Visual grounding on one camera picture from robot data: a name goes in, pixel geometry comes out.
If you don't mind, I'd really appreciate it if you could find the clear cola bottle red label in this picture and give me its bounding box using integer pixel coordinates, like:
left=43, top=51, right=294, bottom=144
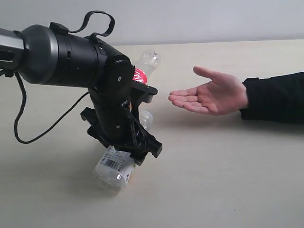
left=133, top=49, right=161, bottom=85

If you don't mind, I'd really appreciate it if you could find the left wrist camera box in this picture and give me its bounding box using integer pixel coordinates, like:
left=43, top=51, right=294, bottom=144
left=131, top=81, right=158, bottom=105

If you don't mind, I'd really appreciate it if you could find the clear bottle white barcode label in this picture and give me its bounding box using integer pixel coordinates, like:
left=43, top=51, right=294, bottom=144
left=95, top=110, right=154, bottom=190

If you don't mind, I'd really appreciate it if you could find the person's open hand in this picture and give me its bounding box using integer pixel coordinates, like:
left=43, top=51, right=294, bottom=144
left=168, top=66, right=249, bottom=116

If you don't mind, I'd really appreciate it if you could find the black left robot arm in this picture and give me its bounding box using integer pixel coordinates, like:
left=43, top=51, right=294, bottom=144
left=0, top=23, right=162, bottom=165

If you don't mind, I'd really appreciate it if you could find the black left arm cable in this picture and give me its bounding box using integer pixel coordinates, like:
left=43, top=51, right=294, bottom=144
left=14, top=10, right=116, bottom=144

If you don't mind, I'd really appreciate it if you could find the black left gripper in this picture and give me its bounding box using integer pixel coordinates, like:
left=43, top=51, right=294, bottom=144
left=81, top=60, right=162, bottom=166

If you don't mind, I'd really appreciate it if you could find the black sleeved forearm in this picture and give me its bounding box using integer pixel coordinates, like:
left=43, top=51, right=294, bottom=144
left=240, top=72, right=304, bottom=124

